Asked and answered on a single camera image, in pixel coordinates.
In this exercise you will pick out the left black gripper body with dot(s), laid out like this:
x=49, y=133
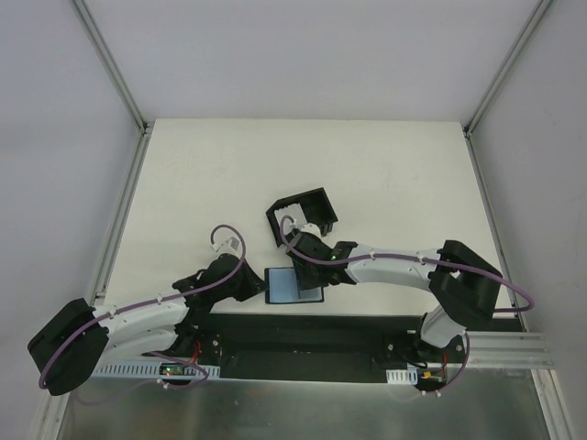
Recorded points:
x=248, y=281

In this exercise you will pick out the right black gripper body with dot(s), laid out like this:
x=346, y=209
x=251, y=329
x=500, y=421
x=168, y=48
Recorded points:
x=310, y=277

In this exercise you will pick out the black leather card holder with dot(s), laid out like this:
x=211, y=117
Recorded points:
x=283, y=288

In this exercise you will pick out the black card tray box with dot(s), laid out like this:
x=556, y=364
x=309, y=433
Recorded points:
x=310, y=207

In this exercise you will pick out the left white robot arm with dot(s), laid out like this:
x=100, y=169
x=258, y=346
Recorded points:
x=80, y=337

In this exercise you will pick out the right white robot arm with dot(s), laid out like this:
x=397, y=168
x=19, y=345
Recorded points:
x=465, y=286

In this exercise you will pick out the white credit card stack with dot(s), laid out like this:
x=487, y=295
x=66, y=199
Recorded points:
x=294, y=211

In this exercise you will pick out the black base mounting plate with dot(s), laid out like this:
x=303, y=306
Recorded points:
x=338, y=349

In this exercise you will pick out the left electronics board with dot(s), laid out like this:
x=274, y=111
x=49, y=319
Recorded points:
x=177, y=370

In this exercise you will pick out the electronics board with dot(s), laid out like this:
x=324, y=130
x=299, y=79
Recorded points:
x=177, y=370
x=439, y=375

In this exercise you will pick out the right electronics board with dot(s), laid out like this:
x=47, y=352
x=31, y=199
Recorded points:
x=439, y=375

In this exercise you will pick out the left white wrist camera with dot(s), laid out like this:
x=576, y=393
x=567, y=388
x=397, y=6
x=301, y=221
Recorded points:
x=231, y=245

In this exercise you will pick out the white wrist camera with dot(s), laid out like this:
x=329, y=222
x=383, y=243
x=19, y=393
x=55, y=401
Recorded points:
x=308, y=228
x=231, y=245

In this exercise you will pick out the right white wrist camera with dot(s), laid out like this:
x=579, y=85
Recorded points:
x=308, y=228

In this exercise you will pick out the right white cable duct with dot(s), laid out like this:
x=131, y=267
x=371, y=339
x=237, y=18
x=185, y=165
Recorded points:
x=408, y=376

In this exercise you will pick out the white cable duct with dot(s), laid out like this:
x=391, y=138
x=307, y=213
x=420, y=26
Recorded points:
x=408, y=376
x=149, y=369

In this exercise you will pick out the left white cable duct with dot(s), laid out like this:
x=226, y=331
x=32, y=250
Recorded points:
x=149, y=369

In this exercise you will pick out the left aluminium side rail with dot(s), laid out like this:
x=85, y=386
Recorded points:
x=113, y=239

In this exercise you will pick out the front aluminium extrusion rail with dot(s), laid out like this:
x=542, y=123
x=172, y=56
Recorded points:
x=508, y=350

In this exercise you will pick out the left aluminium frame post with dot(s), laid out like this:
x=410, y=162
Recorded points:
x=107, y=59

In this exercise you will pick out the aluminium frame post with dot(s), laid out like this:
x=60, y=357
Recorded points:
x=521, y=42
x=107, y=59

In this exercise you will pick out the right aluminium frame post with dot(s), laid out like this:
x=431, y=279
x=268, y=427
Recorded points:
x=521, y=42

